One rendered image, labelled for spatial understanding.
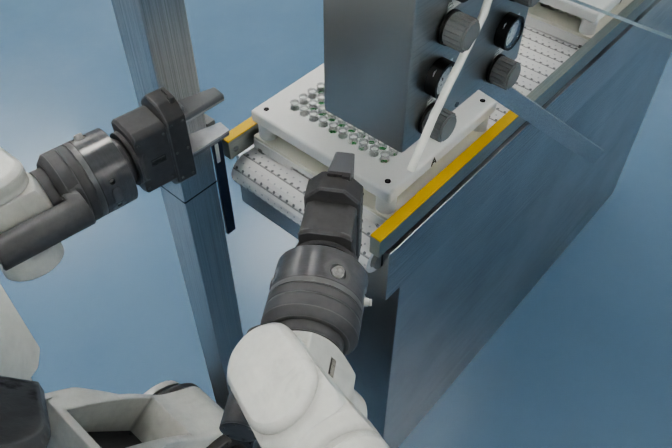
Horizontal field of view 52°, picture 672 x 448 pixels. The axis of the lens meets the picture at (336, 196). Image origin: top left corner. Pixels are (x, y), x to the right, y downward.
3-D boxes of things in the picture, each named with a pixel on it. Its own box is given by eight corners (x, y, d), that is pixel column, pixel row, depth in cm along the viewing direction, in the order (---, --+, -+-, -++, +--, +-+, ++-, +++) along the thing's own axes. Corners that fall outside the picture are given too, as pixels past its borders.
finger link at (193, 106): (227, 102, 80) (181, 125, 77) (212, 89, 82) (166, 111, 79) (226, 91, 79) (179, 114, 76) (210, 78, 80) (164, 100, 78)
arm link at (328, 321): (327, 269, 58) (300, 391, 50) (390, 336, 64) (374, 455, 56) (226, 296, 64) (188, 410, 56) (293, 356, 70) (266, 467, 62)
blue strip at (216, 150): (228, 234, 109) (212, 139, 94) (225, 232, 109) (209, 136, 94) (236, 229, 109) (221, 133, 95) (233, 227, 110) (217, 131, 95)
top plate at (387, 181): (363, 46, 109) (363, 34, 108) (496, 111, 98) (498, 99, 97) (250, 120, 97) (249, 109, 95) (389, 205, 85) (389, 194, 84)
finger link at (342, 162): (360, 159, 73) (351, 201, 69) (330, 155, 74) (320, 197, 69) (360, 147, 72) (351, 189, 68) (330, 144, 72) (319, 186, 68)
